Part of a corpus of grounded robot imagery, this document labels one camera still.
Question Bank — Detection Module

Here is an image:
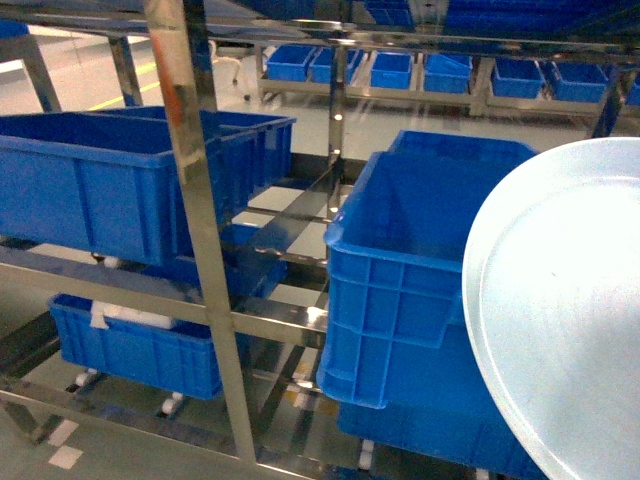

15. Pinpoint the blue crate rear left shelf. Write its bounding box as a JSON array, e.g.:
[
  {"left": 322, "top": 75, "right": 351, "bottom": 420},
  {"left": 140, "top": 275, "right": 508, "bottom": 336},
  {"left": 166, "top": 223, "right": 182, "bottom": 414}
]
[{"left": 94, "top": 105, "right": 298, "bottom": 211}]

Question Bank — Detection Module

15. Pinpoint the blue crate shelf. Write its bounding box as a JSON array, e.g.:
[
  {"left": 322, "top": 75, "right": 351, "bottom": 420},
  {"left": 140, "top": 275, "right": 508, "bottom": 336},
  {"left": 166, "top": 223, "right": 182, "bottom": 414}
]
[
  {"left": 49, "top": 294, "right": 223, "bottom": 400},
  {"left": 94, "top": 105, "right": 298, "bottom": 211},
  {"left": 0, "top": 111, "right": 236, "bottom": 267}
]

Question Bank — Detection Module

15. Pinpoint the blue crate behind front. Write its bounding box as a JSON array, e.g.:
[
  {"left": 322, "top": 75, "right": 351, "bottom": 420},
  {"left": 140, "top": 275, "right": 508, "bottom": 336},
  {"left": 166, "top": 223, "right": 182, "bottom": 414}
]
[{"left": 388, "top": 130, "right": 537, "bottom": 165}]

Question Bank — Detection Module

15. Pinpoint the blue crate front right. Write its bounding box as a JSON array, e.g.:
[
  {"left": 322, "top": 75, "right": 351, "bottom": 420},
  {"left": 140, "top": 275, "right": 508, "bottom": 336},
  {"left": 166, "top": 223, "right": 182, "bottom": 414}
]
[{"left": 318, "top": 147, "right": 532, "bottom": 409}]

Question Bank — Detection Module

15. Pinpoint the stainless steel shelf rack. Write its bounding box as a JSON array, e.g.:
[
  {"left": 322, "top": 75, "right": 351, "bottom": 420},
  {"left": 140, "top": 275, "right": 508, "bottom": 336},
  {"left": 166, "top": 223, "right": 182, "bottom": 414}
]
[{"left": 1, "top": 1, "right": 639, "bottom": 479}]

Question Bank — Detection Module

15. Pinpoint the light blue round tray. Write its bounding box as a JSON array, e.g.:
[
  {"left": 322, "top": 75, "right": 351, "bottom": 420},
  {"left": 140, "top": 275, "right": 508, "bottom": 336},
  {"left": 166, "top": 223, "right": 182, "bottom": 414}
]
[{"left": 462, "top": 137, "right": 639, "bottom": 479}]

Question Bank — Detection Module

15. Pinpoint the blue crate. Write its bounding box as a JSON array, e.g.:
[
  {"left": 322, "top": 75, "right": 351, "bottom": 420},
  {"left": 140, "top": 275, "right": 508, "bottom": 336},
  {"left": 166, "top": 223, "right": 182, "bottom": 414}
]
[
  {"left": 318, "top": 147, "right": 532, "bottom": 409},
  {"left": 338, "top": 325, "right": 545, "bottom": 479},
  {"left": 388, "top": 130, "right": 537, "bottom": 165}
]

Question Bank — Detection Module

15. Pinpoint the blue crate bottom right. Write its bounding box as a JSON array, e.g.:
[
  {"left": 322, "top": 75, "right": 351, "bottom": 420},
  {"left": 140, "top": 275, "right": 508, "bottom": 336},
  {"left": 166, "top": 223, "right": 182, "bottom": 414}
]
[{"left": 338, "top": 325, "right": 545, "bottom": 479}]

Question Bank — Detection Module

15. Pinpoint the blue crate lower left shelf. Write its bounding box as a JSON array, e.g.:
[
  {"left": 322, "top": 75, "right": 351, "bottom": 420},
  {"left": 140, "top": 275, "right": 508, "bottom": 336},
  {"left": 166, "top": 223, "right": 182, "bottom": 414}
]
[{"left": 49, "top": 294, "right": 223, "bottom": 400}]

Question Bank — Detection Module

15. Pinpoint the blue crate upper left shelf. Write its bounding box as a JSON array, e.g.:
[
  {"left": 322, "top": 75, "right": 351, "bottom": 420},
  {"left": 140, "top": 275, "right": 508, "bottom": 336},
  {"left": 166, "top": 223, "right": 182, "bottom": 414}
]
[{"left": 0, "top": 111, "right": 236, "bottom": 267}]

